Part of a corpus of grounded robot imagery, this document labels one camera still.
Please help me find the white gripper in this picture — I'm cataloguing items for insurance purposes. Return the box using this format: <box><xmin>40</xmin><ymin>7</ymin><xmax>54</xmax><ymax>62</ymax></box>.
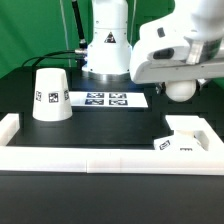
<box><xmin>130</xmin><ymin>15</ymin><xmax>224</xmax><ymax>95</ymax></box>

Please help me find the white lamp bulb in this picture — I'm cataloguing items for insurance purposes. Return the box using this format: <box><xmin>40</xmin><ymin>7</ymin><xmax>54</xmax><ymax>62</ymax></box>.
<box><xmin>165</xmin><ymin>80</ymin><xmax>196</xmax><ymax>102</ymax></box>

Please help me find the white lamp base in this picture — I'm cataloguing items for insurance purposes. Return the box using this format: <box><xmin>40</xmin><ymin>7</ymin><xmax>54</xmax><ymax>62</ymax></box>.
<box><xmin>153</xmin><ymin>130</ymin><xmax>203</xmax><ymax>152</ymax></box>

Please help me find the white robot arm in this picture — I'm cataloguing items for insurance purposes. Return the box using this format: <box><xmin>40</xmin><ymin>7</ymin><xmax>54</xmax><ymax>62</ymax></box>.
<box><xmin>83</xmin><ymin>0</ymin><xmax>224</xmax><ymax>98</ymax></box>

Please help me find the white lamp shade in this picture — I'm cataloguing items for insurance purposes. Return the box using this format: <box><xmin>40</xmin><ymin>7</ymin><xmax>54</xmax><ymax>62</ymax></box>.
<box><xmin>33</xmin><ymin>68</ymin><xmax>72</xmax><ymax>122</ymax></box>

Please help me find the white marker sheet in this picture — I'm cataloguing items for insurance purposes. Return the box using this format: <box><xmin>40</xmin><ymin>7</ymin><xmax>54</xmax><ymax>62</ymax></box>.
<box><xmin>69</xmin><ymin>91</ymin><xmax>148</xmax><ymax>108</ymax></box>

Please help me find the white U-shaped fence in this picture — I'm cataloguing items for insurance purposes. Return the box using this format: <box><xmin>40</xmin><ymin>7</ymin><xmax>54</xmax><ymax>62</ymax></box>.
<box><xmin>0</xmin><ymin>113</ymin><xmax>224</xmax><ymax>176</ymax></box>

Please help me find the black cable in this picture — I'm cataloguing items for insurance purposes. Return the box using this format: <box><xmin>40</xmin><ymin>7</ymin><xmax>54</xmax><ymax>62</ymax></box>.
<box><xmin>21</xmin><ymin>49</ymin><xmax>88</xmax><ymax>68</ymax></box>

